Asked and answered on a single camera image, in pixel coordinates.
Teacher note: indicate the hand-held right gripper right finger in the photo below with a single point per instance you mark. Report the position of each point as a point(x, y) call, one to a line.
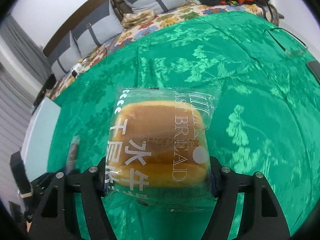
point(217, 177)

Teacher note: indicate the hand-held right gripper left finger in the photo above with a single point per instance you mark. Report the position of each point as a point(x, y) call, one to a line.
point(98, 173)

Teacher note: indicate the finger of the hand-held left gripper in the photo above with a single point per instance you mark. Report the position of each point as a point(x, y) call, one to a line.
point(42, 182)

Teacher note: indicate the small dark snack bar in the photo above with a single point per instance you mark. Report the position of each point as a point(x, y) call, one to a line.
point(73, 155)

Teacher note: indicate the bread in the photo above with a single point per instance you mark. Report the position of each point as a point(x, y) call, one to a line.
point(160, 142)

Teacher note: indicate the green floral blanket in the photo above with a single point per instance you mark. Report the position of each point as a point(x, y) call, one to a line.
point(250, 105)

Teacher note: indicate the white power strip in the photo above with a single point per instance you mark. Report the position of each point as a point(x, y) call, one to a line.
point(76, 70)

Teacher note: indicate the grey curtain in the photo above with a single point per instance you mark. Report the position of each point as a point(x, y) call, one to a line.
point(17, 67)

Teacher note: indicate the black flat device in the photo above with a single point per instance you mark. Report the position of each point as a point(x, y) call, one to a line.
point(314, 71)

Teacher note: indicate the beige folded blanket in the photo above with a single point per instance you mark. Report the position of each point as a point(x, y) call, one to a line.
point(138, 17)

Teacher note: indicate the floral bed sheet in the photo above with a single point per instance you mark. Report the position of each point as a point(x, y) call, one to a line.
point(175, 17)

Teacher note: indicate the black metal frame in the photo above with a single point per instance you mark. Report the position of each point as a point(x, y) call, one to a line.
point(271, 0)

